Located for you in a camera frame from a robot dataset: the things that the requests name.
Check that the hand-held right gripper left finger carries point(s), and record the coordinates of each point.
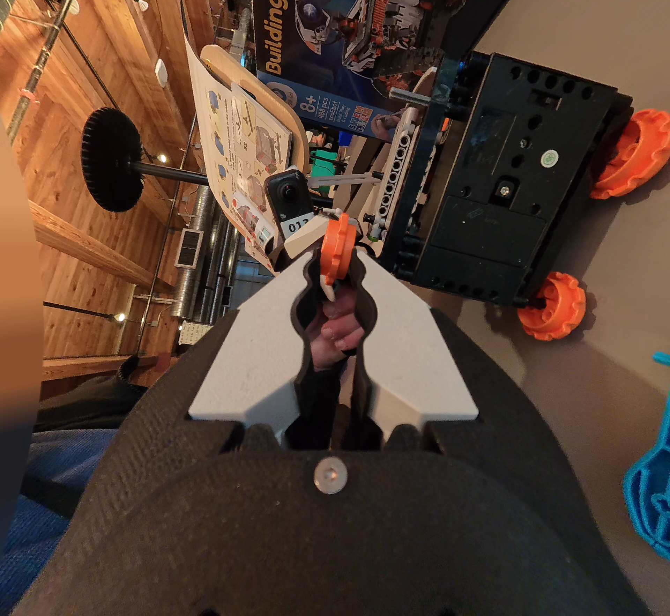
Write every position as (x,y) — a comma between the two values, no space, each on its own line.
(256,359)

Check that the orange gear wheel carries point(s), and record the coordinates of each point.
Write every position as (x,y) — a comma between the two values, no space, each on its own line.
(335,249)

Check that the person's left hand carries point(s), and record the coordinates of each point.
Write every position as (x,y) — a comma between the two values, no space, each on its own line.
(335,333)

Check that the white vent grille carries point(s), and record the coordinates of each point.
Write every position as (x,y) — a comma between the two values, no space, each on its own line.
(188,248)

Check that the metal ceiling pipe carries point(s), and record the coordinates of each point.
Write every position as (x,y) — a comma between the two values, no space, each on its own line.
(47,40)

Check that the long black holed beam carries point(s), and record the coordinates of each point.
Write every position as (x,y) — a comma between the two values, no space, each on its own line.
(424,166)

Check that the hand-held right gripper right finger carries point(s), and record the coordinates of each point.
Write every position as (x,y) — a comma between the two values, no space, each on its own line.
(413,359)

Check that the person's leg in jeans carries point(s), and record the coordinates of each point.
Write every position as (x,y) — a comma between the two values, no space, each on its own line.
(68,469)

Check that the open instruction manual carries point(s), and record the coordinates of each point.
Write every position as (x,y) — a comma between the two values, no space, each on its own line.
(230,129)

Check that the narrow silver air ducts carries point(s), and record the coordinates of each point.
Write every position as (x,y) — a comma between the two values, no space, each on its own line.
(204,260)

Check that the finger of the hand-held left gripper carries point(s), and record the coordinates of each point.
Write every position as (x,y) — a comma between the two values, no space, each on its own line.
(330,292)
(309,236)

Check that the light blue plastic tool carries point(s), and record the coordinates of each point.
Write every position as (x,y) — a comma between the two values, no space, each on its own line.
(649,495)

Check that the building block robot chassis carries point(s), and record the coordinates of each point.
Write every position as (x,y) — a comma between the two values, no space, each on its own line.
(497,181)

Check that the black round ceiling fixture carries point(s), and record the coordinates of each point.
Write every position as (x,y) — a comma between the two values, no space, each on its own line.
(110,160)

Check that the white ceiling device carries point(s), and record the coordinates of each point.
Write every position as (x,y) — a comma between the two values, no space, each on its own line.
(161,73)

